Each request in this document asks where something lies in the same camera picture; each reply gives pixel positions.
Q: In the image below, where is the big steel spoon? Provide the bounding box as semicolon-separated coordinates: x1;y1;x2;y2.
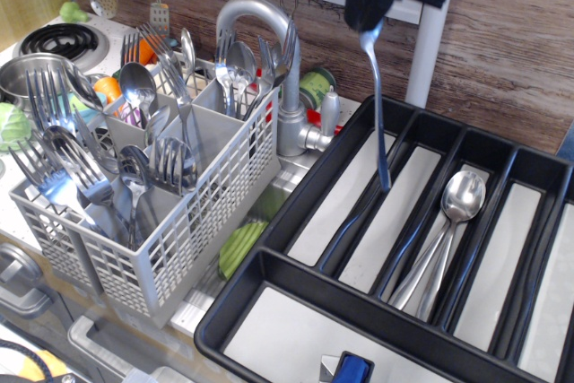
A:
360;20;391;193

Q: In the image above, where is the steel fork tall left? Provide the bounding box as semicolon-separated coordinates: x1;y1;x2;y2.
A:
25;66;76;135

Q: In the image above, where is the steel fork back right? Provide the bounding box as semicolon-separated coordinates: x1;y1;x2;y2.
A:
243;20;298;121

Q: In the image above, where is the silver toy faucet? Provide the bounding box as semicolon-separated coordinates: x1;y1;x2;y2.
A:
216;0;340;156

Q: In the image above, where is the steel pot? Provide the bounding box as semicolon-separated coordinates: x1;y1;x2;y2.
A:
1;53;72;112

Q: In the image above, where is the green toy cabbage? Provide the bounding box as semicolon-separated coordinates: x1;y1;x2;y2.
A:
1;102;31;152

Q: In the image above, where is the green toy can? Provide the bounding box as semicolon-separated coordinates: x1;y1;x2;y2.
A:
300;67;336;110

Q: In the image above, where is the yellow toy at bottom left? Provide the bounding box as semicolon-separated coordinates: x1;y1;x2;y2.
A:
17;350;68;382

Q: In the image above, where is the hanging toy spatula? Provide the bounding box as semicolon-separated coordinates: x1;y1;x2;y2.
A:
149;0;170;38

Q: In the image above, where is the medium steel spoon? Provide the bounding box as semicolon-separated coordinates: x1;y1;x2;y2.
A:
118;62;158;129

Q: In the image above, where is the steel fork near faucet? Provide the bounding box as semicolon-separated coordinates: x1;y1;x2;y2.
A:
214;30;235;118

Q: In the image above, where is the long steel fork centre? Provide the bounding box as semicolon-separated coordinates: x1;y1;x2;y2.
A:
138;23;203;173

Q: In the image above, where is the black stove burner coil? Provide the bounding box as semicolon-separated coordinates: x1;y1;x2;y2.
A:
19;23;100;60

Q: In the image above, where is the orange toy carrot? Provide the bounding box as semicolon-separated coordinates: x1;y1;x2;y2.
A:
139;39;157;65

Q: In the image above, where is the steel fork back left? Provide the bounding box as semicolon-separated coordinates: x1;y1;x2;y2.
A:
120;32;140;67

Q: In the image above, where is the green toy vegetable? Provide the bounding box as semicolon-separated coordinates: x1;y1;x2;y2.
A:
59;1;90;24

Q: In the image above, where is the steel fork front left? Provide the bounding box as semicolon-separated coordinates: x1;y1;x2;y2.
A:
9;140;108;237

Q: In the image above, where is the steel spoon in tray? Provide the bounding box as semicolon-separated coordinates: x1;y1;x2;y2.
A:
416;220;458;321
388;170;486;309

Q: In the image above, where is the steel spoon back compartment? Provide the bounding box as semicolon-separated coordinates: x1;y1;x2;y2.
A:
226;41;257;119

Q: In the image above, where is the black cutlery tray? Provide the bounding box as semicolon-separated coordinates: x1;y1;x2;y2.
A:
195;100;573;382

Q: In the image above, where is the blue object at bottom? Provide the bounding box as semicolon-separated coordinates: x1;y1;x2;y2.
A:
318;351;375;383

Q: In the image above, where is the white support pole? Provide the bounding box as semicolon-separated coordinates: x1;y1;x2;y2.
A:
404;0;450;108

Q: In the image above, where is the steel spoon front centre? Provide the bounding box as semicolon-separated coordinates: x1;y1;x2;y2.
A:
117;144;151;251

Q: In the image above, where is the thin steel spoon back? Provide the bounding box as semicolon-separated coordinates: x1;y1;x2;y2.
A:
180;28;196;82

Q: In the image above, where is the steel fork cluster front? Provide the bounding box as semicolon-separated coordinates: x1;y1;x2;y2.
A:
149;137;198;196

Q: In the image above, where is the grey plastic cutlery basket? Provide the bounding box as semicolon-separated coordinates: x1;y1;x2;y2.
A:
10;82;280;327

